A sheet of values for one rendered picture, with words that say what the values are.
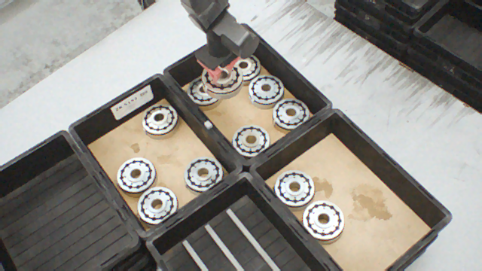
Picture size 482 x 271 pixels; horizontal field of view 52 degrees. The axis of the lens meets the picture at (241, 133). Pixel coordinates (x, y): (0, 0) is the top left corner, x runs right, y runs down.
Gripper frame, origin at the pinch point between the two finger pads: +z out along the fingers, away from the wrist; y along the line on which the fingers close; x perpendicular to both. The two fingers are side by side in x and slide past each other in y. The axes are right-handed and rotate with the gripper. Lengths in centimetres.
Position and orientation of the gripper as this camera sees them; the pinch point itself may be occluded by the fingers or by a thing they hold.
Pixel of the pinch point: (221, 72)
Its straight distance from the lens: 123.7
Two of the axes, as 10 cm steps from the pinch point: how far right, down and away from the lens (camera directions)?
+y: 7.1, -6.1, 3.5
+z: 0.2, 5.1, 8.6
